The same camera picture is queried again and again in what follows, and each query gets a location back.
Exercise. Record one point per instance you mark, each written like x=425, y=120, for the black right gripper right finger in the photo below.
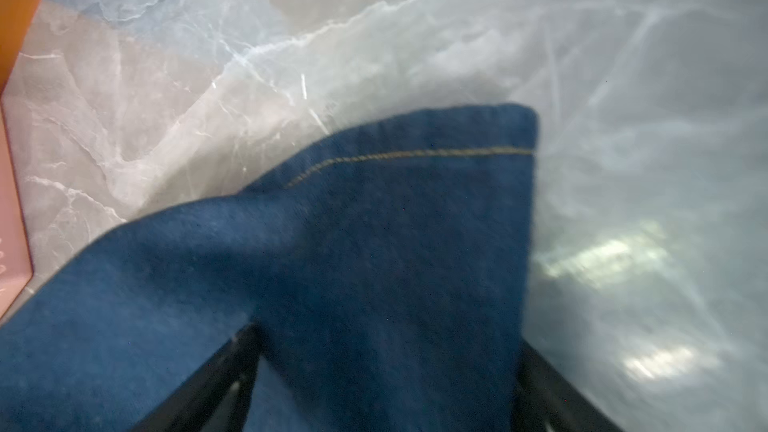
x=546, y=401

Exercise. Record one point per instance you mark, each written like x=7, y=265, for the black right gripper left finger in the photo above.
x=216, y=397

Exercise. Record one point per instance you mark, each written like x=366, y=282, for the dark navy skirt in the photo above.
x=384, y=268

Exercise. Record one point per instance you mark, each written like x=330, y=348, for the pink perforated plastic basket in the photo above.
x=16, y=264

